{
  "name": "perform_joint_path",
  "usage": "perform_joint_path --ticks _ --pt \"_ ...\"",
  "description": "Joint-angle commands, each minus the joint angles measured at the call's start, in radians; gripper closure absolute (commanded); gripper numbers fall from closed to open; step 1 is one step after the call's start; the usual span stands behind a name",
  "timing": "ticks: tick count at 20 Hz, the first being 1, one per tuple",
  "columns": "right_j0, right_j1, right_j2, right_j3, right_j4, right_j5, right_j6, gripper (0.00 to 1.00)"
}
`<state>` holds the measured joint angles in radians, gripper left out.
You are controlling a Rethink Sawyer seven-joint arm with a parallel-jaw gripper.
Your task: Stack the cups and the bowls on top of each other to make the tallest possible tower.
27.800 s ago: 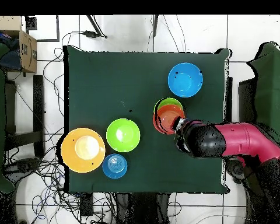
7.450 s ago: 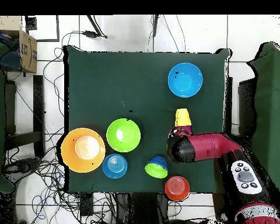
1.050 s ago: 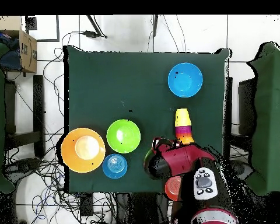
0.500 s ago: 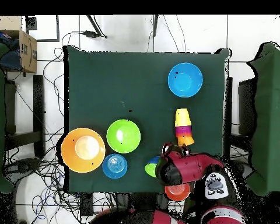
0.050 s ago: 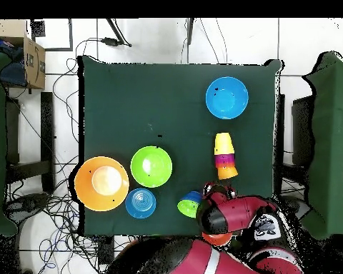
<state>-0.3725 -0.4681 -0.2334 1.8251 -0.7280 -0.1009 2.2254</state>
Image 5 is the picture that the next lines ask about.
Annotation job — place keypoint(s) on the dark blue bowl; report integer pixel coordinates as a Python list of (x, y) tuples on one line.
[(193, 196)]

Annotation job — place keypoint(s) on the red plastic cup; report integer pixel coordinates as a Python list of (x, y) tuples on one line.
[(225, 165)]

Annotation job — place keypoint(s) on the small green ribbed bowl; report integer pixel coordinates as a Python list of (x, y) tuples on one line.
[(187, 208)]

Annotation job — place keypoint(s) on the purple plastic cup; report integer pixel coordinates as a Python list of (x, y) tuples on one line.
[(224, 159)]

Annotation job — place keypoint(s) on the red plastic bowl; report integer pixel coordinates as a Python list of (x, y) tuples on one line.
[(217, 239)]

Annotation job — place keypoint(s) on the yellow ribbed plastic cup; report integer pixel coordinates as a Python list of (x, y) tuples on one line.
[(223, 144)]

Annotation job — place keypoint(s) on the large light blue bowl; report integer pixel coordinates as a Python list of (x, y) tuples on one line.
[(227, 98)]

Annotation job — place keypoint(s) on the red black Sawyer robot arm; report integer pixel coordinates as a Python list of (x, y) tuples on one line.
[(231, 217)]

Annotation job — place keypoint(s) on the large green bowl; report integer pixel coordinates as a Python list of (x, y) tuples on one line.
[(151, 167)]

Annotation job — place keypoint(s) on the small light blue bowl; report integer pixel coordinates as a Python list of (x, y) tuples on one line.
[(140, 203)]

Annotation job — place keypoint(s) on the large yellow bowl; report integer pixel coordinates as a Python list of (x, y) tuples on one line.
[(101, 184)]

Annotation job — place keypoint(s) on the dark green tablecloth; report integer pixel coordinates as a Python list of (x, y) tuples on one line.
[(131, 100)]

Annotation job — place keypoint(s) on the black power adapter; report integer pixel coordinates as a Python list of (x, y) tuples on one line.
[(110, 41)]

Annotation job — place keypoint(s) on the cardboard box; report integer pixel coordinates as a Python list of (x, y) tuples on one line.
[(34, 65)]

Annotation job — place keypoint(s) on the dark blue bag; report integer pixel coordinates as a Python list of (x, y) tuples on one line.
[(13, 74)]

